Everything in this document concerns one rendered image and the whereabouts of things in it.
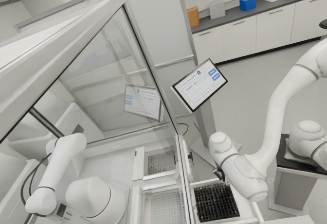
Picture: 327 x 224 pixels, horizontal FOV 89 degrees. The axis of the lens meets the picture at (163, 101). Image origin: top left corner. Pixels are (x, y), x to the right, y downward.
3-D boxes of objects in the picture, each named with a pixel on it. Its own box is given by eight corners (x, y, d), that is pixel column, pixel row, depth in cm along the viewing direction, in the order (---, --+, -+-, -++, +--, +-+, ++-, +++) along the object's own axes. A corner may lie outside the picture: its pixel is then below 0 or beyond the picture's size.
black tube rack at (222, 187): (229, 186, 108) (228, 181, 104) (240, 217, 94) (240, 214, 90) (195, 192, 111) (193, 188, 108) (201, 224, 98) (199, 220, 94)
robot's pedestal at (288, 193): (303, 185, 164) (324, 138, 118) (309, 219, 145) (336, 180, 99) (267, 178, 178) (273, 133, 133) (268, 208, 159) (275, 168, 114)
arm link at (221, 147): (207, 152, 86) (222, 175, 76) (201, 134, 77) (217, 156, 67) (225, 143, 87) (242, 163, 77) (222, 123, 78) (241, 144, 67)
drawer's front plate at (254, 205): (241, 176, 112) (240, 167, 105) (263, 228, 89) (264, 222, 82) (238, 176, 112) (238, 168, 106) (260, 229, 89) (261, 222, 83)
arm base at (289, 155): (317, 140, 118) (318, 135, 115) (319, 167, 104) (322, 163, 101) (285, 134, 128) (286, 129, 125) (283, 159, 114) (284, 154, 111)
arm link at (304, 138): (300, 133, 119) (307, 111, 106) (329, 153, 104) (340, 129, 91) (281, 143, 118) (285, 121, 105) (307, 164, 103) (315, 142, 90)
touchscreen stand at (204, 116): (242, 146, 214) (238, 81, 153) (219, 171, 199) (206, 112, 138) (210, 128, 250) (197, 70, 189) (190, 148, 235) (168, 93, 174)
